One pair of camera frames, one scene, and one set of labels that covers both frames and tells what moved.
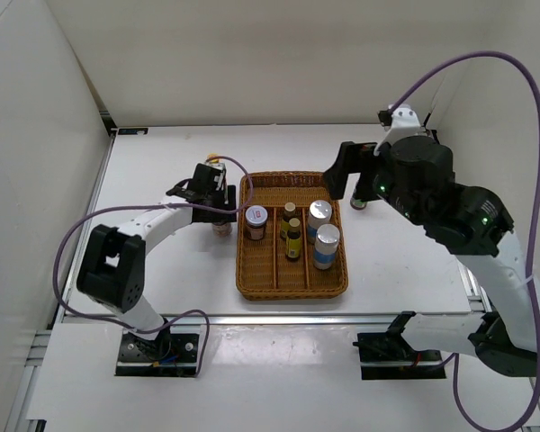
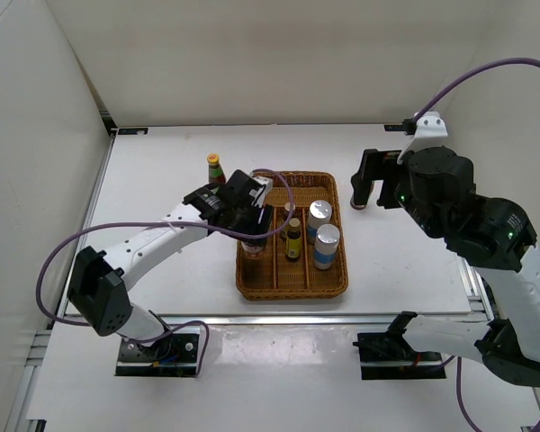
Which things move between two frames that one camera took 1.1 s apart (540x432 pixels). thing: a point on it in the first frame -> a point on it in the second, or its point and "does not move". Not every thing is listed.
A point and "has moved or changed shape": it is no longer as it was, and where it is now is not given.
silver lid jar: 221,229 has moved or changed shape
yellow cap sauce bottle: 357,203 does not move
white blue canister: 327,242 does not move
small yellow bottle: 289,213 does not move
